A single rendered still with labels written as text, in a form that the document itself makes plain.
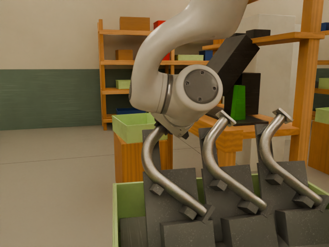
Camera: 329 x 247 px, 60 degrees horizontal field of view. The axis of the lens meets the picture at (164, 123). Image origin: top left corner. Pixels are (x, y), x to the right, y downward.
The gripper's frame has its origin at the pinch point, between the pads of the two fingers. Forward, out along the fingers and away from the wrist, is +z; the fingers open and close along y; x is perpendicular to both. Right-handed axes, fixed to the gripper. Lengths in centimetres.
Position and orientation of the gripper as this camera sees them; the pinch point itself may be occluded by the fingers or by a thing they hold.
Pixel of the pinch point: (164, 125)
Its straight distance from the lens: 77.9
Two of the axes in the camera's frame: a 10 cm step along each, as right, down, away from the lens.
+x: -6.3, 7.2, -2.9
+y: -7.5, -6.6, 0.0
